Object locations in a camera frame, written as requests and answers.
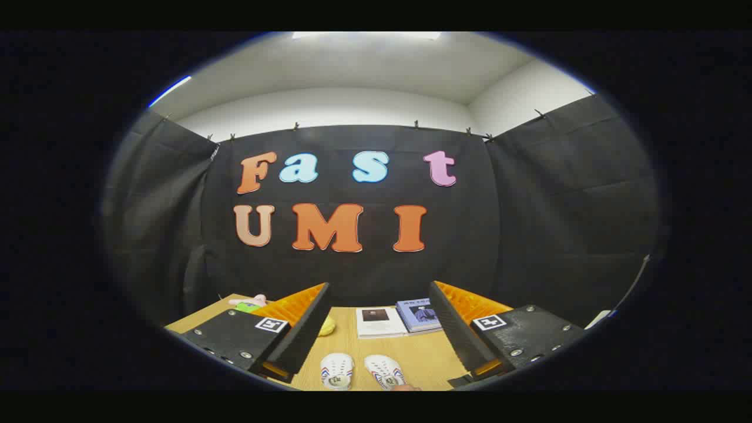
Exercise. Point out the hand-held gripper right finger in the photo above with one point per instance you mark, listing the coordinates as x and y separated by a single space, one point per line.
458 329

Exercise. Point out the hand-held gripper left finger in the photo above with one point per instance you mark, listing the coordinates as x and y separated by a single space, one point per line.
305 329

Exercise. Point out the white striped canvas shoe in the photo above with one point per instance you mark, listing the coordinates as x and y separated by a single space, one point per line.
336 370
383 370

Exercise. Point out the yellow plush toy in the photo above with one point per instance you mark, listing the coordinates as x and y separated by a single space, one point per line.
327 327

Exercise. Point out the blue book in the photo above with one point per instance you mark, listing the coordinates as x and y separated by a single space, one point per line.
414 314

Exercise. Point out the pink and green plush toy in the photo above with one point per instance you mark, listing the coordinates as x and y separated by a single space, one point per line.
249 301

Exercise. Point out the white book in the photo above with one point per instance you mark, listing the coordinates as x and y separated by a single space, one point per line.
382 328

